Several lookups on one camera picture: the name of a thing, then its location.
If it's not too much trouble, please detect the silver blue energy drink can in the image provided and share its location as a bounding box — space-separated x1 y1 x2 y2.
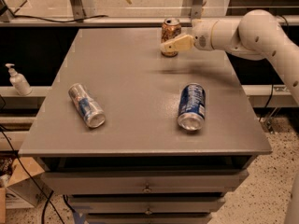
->
68 83 106 129

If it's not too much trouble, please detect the cardboard box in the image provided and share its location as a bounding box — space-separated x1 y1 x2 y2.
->
1 157 50 224

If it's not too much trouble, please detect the top grey drawer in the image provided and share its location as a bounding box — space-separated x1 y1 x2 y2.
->
42 170 249 195

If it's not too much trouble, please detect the grey drawer cabinet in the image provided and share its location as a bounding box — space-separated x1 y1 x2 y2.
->
18 26 274 224

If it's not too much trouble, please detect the bottom grey drawer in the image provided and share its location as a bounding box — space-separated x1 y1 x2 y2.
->
86 214 212 224

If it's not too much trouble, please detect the black cable on floor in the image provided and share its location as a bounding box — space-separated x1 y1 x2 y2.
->
0 124 66 224

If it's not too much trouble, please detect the left metal bracket leg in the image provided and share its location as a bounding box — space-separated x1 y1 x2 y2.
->
69 0 96 20

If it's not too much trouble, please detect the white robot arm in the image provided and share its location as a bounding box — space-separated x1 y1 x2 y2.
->
161 9 299 224

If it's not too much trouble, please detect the white pump dispenser bottle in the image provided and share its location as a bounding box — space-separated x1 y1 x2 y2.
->
6 63 32 96

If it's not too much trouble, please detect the middle grey drawer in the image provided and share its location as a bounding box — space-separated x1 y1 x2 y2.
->
69 194 224 214

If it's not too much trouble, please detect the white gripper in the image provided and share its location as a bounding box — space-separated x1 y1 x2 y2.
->
160 19 217 53

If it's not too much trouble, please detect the black cable on shelf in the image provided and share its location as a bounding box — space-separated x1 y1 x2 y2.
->
12 13 109 24

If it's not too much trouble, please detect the grey drawer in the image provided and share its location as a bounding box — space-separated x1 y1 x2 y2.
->
42 170 249 195
69 194 224 214
86 214 212 224

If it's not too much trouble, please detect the blue soda can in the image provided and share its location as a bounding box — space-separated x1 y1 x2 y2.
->
178 83 206 131

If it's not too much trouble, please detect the orange patterned soda can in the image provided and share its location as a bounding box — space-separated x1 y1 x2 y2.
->
161 18 181 43

